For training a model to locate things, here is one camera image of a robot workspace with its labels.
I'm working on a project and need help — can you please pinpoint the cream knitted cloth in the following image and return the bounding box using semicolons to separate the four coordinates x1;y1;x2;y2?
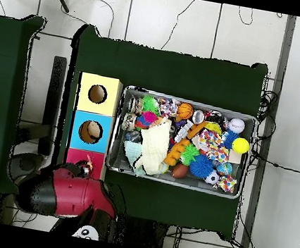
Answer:
133;113;175;177

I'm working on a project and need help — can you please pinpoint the yellow plush toy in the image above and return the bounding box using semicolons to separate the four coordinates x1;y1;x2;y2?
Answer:
83;153;96;173

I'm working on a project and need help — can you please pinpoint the wooden box with three holes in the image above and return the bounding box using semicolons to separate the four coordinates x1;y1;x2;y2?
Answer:
60;71;125;182

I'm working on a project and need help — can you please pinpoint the green spiky rubber ball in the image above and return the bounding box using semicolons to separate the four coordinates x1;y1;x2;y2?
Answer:
139;94;163;117

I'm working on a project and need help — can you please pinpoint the light blue waffle cloth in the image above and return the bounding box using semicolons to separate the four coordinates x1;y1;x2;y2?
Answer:
118;139;174;182

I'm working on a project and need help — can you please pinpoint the orange toy basketball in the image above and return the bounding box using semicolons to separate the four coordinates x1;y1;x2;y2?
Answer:
175;101;196;121

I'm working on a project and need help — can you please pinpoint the blue spiky rubber ball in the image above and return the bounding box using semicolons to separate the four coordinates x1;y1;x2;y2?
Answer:
187;151;216;180

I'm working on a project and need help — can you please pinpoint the white cloth with coloured spots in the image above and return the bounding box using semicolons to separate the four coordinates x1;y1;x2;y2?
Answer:
195;128;234;164
212;172;239;194

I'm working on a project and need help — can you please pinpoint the white toy baseball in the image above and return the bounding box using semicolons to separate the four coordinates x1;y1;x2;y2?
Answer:
227;117;246;135

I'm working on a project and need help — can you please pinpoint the yellow plastic ball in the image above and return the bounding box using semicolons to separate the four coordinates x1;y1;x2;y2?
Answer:
230;136;251;156

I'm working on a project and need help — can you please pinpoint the black upright panel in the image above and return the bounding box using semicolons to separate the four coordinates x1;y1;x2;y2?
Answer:
37;55;68;157

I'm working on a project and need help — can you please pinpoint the black round floor base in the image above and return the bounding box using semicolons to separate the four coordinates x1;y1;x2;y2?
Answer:
6;149;48;187

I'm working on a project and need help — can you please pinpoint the dark green side table cloth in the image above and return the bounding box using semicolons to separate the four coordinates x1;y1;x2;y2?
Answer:
0;9;52;197

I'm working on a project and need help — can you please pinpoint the wire mesh bin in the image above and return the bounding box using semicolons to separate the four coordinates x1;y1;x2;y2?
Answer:
104;83;259;202

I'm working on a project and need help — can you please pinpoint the black floor cable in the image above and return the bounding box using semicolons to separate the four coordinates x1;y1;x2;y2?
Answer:
64;0;118;37
160;0;196;54

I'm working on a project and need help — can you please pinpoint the black cable bundle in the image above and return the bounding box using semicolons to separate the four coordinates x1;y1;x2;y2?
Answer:
251;89;283;145

